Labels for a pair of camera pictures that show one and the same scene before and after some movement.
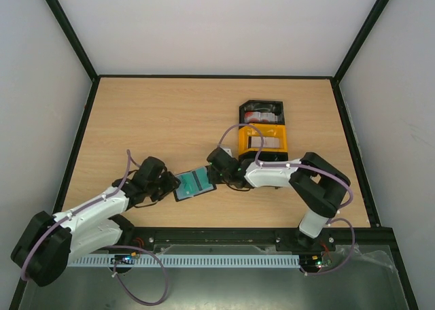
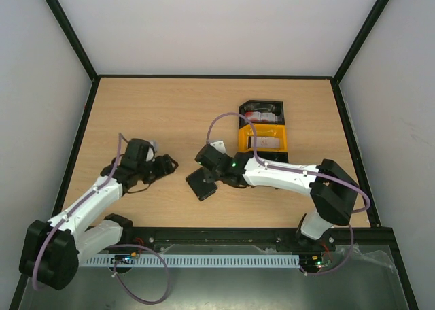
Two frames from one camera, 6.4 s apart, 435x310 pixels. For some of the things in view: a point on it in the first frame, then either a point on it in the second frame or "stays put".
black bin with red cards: [262, 112] stays put
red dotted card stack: [257, 117] stays put
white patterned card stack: [268, 142] stays put
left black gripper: [170, 185] -> [164, 167]
